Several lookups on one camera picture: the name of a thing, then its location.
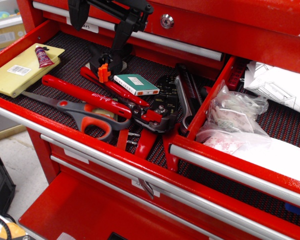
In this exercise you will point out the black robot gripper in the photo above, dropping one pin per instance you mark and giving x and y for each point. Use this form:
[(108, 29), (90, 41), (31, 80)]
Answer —
[(136, 11)]

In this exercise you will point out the small red glue tube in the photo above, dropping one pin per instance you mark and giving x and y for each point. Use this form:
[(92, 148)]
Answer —
[(43, 59)]

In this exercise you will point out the open left red drawer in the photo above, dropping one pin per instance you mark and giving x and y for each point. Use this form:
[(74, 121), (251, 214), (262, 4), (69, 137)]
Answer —
[(200, 161)]

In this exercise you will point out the open red drawer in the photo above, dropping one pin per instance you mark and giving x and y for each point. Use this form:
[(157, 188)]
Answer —
[(200, 161), (88, 210), (279, 121)]

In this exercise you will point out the open right red drawer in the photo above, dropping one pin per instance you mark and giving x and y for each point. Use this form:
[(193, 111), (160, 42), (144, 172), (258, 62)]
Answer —
[(279, 121)]

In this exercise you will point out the open bottom red drawer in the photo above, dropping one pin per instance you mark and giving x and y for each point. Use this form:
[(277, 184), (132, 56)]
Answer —
[(88, 210)]

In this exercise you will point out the white markers label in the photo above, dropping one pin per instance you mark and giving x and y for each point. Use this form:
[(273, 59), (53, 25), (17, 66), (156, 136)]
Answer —
[(87, 26)]

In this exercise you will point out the black orange spring clamp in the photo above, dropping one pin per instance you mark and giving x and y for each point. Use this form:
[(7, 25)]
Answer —
[(102, 62)]

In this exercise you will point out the silver cabinet key lock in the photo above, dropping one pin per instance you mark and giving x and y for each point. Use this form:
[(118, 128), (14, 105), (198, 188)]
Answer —
[(167, 21)]

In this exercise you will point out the green white small box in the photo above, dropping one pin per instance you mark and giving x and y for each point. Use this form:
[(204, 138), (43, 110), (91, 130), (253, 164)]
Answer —
[(136, 84)]

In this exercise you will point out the cardboard box on shelf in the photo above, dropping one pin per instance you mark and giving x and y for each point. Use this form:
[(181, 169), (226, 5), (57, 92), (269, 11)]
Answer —
[(10, 34)]

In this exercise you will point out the grey orange scissors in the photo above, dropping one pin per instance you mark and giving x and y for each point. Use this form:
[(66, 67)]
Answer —
[(83, 115)]

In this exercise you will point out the yellow flat plastic case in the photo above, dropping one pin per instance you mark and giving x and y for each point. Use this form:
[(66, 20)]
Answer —
[(24, 70)]

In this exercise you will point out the black red crimping pliers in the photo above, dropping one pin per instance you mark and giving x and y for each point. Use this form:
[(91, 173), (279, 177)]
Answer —
[(162, 118)]

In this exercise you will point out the silver black utility knife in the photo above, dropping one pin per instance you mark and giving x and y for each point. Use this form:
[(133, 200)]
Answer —
[(188, 95)]

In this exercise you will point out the red tool chest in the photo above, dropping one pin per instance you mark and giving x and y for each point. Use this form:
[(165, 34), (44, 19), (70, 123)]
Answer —
[(214, 39)]

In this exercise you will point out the red bit holder strip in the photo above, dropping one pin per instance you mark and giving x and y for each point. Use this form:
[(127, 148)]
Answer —
[(123, 139)]

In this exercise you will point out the clear bag of adhesive pads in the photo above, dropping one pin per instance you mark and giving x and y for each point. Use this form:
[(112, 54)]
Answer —
[(231, 122)]

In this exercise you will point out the white printed instruction sheet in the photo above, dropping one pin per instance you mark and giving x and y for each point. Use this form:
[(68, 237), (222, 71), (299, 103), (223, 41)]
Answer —
[(279, 85)]

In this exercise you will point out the white rounded plastic object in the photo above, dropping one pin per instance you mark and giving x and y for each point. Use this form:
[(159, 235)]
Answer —
[(272, 154)]

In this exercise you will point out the blue tape piece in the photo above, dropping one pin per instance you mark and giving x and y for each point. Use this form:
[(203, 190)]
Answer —
[(292, 208)]

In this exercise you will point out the red handled wire stripper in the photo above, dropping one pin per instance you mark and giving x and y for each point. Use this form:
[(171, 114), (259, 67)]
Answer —
[(128, 105)]

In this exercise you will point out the red black screwdriver handle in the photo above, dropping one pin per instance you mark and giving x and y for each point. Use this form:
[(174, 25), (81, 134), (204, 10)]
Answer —
[(204, 91)]

